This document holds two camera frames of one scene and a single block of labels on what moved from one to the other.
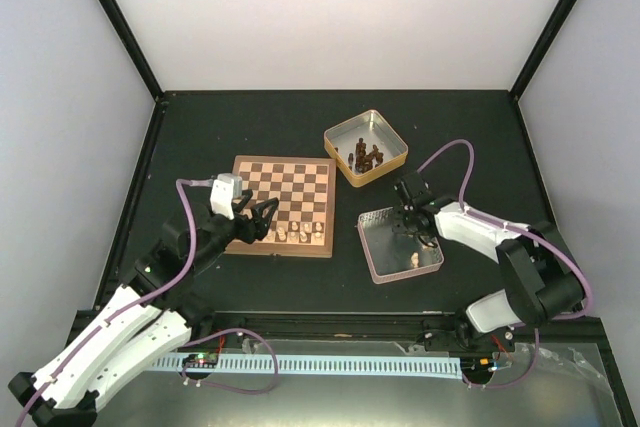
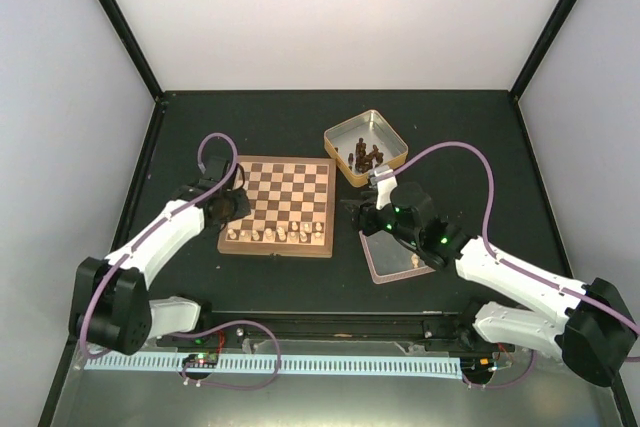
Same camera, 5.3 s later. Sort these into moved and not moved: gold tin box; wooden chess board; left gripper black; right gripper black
Moved: right gripper black; left gripper black
Not moved: gold tin box; wooden chess board
